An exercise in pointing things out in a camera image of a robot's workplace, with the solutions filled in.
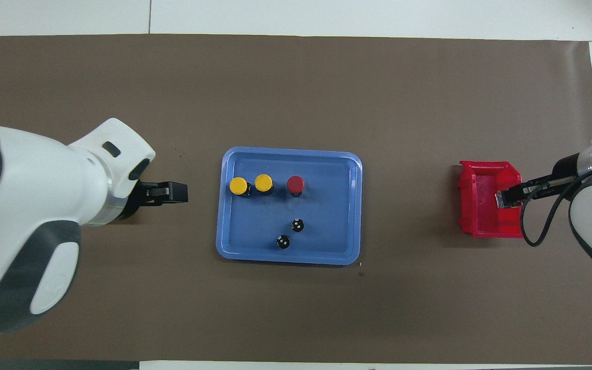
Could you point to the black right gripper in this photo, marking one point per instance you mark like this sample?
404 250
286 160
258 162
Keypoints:
566 167

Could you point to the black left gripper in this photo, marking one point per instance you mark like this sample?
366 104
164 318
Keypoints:
132 203

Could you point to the yellow cap push button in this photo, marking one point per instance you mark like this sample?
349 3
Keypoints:
263 182
238 185

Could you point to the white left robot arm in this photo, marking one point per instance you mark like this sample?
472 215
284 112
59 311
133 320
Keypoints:
29 174

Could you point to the red plastic storage bin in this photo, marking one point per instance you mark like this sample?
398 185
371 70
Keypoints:
481 216

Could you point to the small black cylinder component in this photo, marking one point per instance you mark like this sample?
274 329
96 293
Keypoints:
297 224
282 241

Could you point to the blue plastic tray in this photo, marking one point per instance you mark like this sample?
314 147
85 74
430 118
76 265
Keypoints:
327 231

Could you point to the brown paper table mat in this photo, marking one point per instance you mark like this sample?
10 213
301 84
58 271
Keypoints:
296 92

